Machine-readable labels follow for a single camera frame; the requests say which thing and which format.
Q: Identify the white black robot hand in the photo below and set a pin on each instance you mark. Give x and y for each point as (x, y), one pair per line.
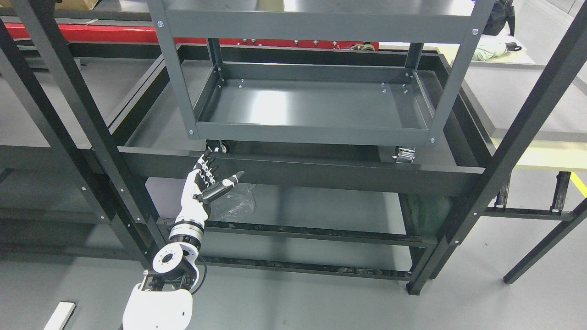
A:
(201, 188)

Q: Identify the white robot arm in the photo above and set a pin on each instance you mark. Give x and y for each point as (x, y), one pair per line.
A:
(163, 299)

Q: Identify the black metal shelf rack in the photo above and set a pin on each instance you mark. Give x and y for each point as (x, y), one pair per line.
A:
(94, 157)

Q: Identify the clear plastic bag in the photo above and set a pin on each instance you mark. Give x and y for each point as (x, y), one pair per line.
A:
(236, 204)

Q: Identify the red metal beam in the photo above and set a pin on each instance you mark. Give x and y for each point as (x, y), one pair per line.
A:
(135, 34)

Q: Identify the grey metal cart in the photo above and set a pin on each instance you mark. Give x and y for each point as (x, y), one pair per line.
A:
(324, 96)

